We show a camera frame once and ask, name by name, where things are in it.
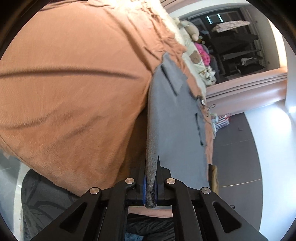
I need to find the grey t-shirt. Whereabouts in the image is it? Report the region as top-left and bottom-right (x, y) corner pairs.
(145, 53), (210, 208)

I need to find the folded mustard garment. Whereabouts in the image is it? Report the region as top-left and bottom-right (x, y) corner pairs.
(208, 164), (219, 195)

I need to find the right pink curtain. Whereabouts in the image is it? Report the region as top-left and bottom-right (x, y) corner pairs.
(206, 67), (287, 115)

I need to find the bear print pillow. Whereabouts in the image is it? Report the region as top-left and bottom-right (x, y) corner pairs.
(180, 32), (217, 87)

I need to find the pink fluffy garment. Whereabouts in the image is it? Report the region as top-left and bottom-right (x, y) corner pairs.
(195, 43), (211, 66)

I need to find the orange-brown blanket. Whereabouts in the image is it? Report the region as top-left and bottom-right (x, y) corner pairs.
(1, 1), (213, 196)

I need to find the hanging dark coat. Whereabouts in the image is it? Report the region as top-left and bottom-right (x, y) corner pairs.
(208, 33), (259, 54)

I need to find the cream plush toy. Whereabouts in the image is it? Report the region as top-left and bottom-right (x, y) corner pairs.
(173, 18), (200, 42)

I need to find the hanging floral garment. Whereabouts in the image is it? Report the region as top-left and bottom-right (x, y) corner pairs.
(212, 20), (251, 33)

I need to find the cream bed sheet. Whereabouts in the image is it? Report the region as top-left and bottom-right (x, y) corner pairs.
(136, 1), (217, 89)

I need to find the black cable with device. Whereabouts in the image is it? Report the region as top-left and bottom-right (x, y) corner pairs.
(196, 93), (217, 117)

